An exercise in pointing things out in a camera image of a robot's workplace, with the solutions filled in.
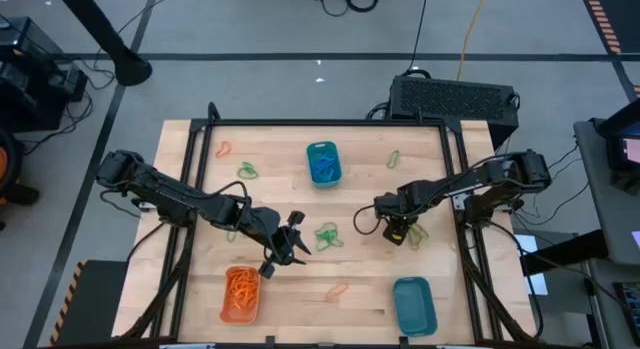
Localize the black orange striped mat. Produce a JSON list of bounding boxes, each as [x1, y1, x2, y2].
[[579, 0, 640, 55]]

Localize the black computer tower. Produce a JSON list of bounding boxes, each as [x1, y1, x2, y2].
[[388, 74, 521, 150]]

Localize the orange plastic basket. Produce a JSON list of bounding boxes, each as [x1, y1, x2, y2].
[[219, 265, 262, 326]]

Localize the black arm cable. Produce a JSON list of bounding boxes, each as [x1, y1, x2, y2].
[[352, 203, 389, 236], [199, 180, 251, 210]]

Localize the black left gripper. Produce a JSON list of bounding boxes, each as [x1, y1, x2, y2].
[[244, 207, 313, 267]]

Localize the black keyboard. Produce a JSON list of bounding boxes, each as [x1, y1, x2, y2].
[[614, 281, 640, 340]]

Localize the thin black cable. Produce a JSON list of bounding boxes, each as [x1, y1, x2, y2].
[[402, 0, 430, 78]]

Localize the black equipment cart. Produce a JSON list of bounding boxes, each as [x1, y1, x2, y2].
[[0, 16, 90, 135]]

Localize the black metal table frame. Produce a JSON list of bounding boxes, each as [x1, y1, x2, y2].
[[119, 101, 539, 346]]

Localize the orange black wheeled device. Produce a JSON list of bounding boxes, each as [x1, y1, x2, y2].
[[0, 126, 41, 210]]

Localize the black stand beam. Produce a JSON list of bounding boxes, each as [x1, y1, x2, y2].
[[519, 228, 609, 276]]

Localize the black yellow striped mat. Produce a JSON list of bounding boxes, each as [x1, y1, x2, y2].
[[49, 258, 129, 348]]

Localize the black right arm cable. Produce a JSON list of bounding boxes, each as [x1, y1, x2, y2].
[[352, 203, 389, 236]]

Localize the light teal plastic basket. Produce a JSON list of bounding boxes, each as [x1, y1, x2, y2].
[[305, 140, 344, 189]]

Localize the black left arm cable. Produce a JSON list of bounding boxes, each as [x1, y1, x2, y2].
[[199, 180, 251, 210]]

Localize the dark teal plastic basket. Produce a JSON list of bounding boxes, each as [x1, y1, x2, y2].
[[392, 276, 439, 338]]

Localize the black pole stand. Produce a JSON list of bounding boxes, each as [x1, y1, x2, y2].
[[52, 0, 154, 88]]

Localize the yellow cable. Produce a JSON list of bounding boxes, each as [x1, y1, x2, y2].
[[455, 0, 490, 83]]

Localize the grey desk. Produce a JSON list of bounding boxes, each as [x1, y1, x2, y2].
[[573, 116, 640, 268]]

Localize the dark monitor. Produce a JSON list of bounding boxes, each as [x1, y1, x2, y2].
[[597, 96, 640, 195]]

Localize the black coiled cable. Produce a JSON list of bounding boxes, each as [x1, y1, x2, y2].
[[319, 0, 380, 18]]

